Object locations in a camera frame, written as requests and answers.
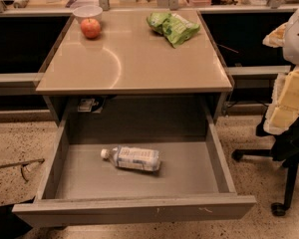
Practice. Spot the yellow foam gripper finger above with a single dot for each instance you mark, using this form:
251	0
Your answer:
284	109
275	39

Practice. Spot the blue plastic water bottle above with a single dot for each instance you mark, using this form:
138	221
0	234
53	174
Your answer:
134	158

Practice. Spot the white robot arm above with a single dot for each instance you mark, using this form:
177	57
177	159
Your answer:
291	40

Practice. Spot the open grey drawer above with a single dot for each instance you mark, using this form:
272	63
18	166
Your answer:
193	182

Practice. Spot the grey cabinet with counter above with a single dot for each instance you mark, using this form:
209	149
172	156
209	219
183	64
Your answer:
132	62

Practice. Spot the black office chair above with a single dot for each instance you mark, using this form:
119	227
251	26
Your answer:
286	150

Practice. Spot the green chip bag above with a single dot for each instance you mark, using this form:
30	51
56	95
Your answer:
173	27

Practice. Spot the red apple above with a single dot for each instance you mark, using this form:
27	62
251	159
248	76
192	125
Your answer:
90	28

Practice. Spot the white plastic bowl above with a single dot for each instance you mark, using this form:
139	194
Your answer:
88	11

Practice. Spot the white label sticker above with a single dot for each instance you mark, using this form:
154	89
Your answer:
85	105

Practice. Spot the thin rod on floor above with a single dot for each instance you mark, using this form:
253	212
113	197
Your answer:
22	165

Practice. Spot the black object bottom left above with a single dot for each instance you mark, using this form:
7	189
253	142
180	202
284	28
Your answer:
11	226

